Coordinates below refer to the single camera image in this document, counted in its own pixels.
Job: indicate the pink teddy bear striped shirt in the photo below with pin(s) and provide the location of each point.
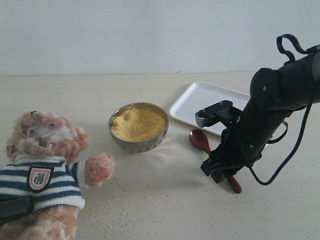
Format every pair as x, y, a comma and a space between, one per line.
43, 150

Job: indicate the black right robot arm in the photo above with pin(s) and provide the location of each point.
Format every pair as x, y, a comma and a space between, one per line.
274, 96

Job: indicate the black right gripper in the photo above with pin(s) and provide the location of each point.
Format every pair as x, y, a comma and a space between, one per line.
240, 146

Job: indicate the steel bowl of millet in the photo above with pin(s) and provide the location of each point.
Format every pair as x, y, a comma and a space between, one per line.
139, 127

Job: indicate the dark red wooden spoon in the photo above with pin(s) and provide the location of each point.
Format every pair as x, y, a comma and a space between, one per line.
199, 139

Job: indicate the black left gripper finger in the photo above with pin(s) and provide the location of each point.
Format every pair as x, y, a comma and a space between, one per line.
14, 207

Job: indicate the white rectangular plastic tray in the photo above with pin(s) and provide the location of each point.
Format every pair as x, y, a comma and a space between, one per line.
200, 95

